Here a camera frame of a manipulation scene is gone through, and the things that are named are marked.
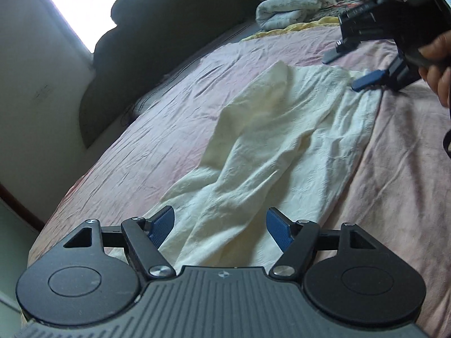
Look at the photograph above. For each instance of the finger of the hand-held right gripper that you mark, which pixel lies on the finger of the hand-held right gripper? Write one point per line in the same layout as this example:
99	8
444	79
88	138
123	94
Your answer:
368	79
336	53

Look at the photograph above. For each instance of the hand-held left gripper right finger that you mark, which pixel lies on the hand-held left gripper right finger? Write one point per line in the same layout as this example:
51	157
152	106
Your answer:
279	229

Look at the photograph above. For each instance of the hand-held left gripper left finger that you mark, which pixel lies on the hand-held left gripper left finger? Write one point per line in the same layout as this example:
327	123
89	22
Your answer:
162	223

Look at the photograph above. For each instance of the cream pants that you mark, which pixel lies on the cream pants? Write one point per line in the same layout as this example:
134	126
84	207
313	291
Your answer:
267	148

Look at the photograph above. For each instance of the person's right hand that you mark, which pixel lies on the person's right hand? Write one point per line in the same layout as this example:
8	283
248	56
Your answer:
438	63

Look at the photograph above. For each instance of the yellow cloth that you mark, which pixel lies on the yellow cloth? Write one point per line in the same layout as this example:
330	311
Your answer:
282	30

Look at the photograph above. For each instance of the floral rumpled quilt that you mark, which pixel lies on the floral rumpled quilt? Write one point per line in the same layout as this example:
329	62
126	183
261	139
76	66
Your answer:
299	3

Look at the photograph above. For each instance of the pink bed sheet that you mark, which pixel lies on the pink bed sheet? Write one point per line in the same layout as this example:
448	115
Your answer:
148	137

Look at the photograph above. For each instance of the green glass wardrobe door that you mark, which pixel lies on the green glass wardrobe door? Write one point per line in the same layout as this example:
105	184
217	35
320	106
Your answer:
14	253

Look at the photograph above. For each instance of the dark scalloped headboard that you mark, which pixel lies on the dark scalloped headboard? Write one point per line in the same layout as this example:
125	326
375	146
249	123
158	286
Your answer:
148	42

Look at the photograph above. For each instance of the window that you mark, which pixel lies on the window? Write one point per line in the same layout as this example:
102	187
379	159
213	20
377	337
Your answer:
84	3

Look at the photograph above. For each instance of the brown wooden door frame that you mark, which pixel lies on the brown wooden door frame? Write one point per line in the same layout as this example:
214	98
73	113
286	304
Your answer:
21	207

